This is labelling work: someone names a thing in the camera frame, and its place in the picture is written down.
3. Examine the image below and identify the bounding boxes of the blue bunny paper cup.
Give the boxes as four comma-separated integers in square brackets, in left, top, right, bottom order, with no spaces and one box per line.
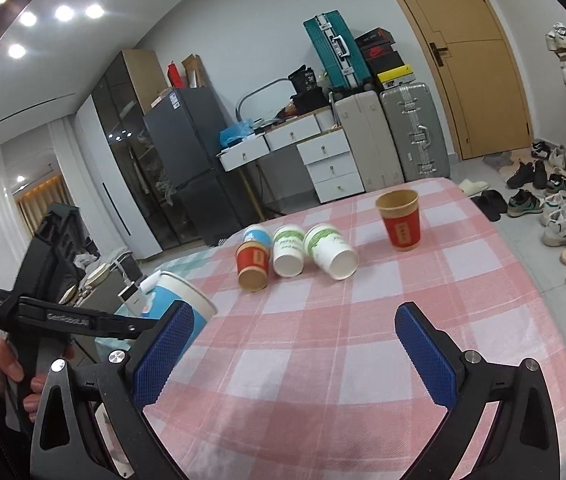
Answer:
[140,271,218,352]

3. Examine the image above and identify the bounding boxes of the red paper cup lying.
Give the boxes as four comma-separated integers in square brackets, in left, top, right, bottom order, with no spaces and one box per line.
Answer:
[235,242,270,292]

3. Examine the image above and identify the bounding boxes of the small blue paper cup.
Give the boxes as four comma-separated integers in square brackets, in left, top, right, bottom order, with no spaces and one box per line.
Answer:
[242,224,272,249]

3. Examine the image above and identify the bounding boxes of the green white cup middle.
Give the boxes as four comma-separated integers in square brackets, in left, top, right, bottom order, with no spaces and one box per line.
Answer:
[272,224,305,278]

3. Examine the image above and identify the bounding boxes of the green white cup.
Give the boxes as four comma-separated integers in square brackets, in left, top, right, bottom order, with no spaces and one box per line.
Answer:
[272,224,305,278]
[304,223,359,281]

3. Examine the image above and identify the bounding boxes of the upright red paper cup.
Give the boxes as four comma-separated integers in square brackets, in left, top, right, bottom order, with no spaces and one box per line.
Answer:
[375,188,421,250]

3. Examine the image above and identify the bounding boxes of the green white cup right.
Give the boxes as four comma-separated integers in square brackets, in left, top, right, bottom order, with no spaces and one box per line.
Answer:
[304,223,359,281]

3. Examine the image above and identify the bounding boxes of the person's left hand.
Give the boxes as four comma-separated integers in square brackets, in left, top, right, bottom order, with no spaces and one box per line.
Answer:
[0,338,46,422]

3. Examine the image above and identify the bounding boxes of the white power bank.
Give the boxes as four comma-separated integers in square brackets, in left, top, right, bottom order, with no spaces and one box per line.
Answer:
[118,283,147,316]

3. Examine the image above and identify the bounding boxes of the glass display cabinet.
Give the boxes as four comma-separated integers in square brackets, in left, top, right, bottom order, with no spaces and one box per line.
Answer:
[76,49,179,259]

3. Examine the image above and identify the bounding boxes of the pink checkered tablecloth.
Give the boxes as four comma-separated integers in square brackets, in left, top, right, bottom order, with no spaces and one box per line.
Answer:
[145,179,566,479]

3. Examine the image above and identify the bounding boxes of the dark grey refrigerator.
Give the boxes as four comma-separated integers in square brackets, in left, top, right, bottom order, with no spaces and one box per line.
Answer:
[144,88,247,246]

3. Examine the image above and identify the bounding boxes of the blue plastic bag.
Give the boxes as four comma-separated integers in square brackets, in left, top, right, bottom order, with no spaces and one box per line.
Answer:
[219,118,254,148]

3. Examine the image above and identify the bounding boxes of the silver aluminium suitcase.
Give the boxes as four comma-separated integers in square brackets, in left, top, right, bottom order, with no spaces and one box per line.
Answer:
[381,82,450,182]

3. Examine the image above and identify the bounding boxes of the wooden door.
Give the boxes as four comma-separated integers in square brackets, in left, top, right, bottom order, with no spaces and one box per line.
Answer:
[399,0,532,159]

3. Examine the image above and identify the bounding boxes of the white desk with drawers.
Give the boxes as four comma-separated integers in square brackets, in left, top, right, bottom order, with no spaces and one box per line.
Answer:
[218,107,364,204]

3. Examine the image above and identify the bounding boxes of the beige suitcase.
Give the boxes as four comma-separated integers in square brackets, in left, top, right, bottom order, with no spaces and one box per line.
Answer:
[335,91,405,192]

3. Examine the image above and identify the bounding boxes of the teal suitcase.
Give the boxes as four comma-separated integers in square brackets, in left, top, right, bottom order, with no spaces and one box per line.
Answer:
[304,11,372,91]

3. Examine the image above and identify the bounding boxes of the stacked shoe boxes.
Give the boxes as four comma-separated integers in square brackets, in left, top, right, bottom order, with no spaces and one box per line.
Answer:
[355,27,415,92]

